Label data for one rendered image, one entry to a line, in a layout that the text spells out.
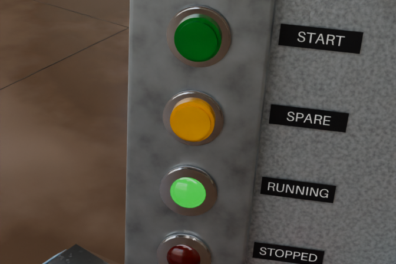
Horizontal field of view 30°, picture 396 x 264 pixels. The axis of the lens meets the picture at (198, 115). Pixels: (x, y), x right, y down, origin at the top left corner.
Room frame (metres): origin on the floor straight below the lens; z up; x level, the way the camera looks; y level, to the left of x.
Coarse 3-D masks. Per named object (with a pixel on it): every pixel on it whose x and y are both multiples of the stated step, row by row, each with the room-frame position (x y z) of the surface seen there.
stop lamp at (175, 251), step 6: (174, 246) 0.38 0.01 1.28; (180, 246) 0.38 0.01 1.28; (186, 246) 0.38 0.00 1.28; (168, 252) 0.38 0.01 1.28; (174, 252) 0.38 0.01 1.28; (180, 252) 0.38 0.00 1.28; (186, 252) 0.38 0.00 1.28; (192, 252) 0.38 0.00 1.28; (168, 258) 0.38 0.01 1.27; (174, 258) 0.38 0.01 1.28; (180, 258) 0.37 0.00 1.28; (186, 258) 0.37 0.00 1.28; (192, 258) 0.38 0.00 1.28; (198, 258) 0.38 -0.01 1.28
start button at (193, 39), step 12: (180, 24) 0.38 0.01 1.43; (192, 24) 0.37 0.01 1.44; (204, 24) 0.37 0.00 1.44; (180, 36) 0.37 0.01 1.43; (192, 36) 0.37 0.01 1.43; (204, 36) 0.37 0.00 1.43; (216, 36) 0.37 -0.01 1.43; (180, 48) 0.37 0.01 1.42; (192, 48) 0.37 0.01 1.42; (204, 48) 0.37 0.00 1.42; (216, 48) 0.37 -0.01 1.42; (192, 60) 0.38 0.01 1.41; (204, 60) 0.38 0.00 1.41
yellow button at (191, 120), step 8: (184, 104) 0.38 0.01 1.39; (192, 104) 0.38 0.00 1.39; (200, 104) 0.38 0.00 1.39; (176, 112) 0.38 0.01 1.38; (184, 112) 0.37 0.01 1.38; (192, 112) 0.37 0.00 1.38; (200, 112) 0.37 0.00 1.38; (208, 112) 0.37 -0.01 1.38; (176, 120) 0.37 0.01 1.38; (184, 120) 0.37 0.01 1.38; (192, 120) 0.37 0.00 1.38; (200, 120) 0.37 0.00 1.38; (208, 120) 0.37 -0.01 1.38; (176, 128) 0.37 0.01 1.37; (184, 128) 0.37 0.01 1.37; (192, 128) 0.37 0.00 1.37; (200, 128) 0.37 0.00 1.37; (208, 128) 0.37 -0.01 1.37; (184, 136) 0.37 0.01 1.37; (192, 136) 0.37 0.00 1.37; (200, 136) 0.37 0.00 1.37; (208, 136) 0.37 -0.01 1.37
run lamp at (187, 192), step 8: (176, 184) 0.38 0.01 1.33; (184, 184) 0.38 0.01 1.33; (192, 184) 0.38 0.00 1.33; (200, 184) 0.38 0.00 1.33; (176, 192) 0.38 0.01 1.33; (184, 192) 0.37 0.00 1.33; (192, 192) 0.37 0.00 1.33; (200, 192) 0.38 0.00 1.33; (176, 200) 0.38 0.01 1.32; (184, 200) 0.37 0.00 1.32; (192, 200) 0.37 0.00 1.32; (200, 200) 0.38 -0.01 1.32
